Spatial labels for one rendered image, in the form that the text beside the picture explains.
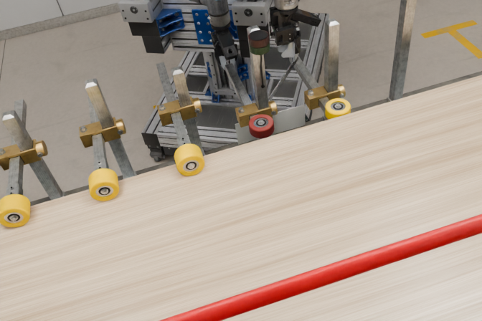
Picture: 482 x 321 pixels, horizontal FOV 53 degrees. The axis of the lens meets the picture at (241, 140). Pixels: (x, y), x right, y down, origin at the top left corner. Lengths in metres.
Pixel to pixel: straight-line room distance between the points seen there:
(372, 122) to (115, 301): 0.89
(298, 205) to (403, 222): 0.27
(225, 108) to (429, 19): 1.75
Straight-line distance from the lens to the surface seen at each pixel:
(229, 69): 1.86
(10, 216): 1.47
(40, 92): 3.66
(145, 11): 2.14
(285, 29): 1.58
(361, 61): 3.33
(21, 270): 1.41
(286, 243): 1.25
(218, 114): 2.67
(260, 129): 1.52
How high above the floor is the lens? 1.94
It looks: 44 degrees down
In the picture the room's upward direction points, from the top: 9 degrees counter-clockwise
